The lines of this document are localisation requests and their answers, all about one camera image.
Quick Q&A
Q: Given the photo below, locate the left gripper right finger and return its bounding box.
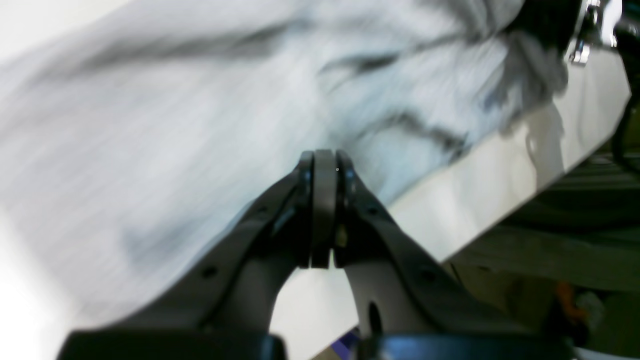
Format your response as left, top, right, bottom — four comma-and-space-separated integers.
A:
315, 150, 575, 360

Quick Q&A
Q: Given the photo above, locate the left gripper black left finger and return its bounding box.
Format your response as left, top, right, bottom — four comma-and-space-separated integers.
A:
57, 151, 314, 360

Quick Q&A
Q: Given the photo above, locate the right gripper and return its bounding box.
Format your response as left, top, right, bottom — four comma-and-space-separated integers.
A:
506, 0, 626, 66

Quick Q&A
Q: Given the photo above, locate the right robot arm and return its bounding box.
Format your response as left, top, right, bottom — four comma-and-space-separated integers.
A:
508, 0, 640, 177

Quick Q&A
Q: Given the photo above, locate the grey T-shirt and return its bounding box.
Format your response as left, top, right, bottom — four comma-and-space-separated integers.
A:
0, 0, 569, 319

